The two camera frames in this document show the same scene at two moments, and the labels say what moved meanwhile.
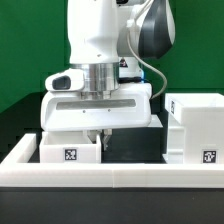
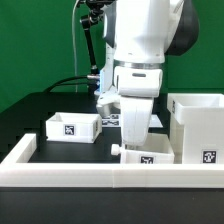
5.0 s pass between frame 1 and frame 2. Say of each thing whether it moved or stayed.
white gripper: moved
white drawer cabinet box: stayed
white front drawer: moved
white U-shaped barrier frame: stayed
